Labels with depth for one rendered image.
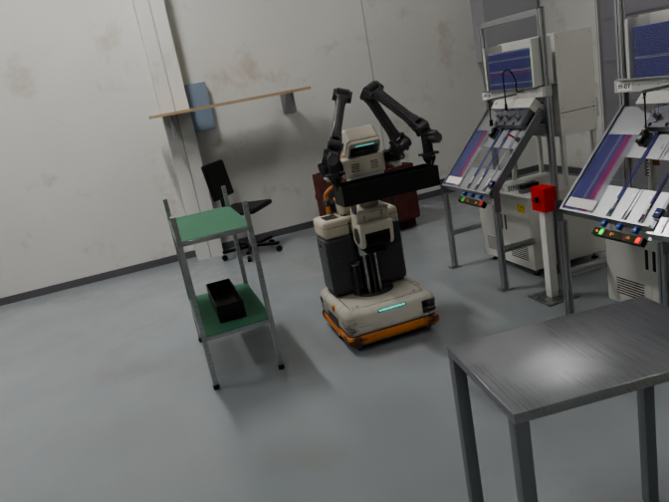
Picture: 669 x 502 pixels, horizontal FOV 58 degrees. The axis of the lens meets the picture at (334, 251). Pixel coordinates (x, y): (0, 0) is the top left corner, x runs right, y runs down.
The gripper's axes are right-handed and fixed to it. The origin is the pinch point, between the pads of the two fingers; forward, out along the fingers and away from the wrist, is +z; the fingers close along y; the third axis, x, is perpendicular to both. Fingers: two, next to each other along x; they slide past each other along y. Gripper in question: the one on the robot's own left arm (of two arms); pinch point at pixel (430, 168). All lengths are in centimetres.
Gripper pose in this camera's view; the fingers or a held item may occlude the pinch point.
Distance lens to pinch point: 352.6
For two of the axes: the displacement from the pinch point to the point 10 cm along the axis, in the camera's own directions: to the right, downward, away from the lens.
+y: 9.4, -2.5, 2.4
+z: 1.9, 9.5, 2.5
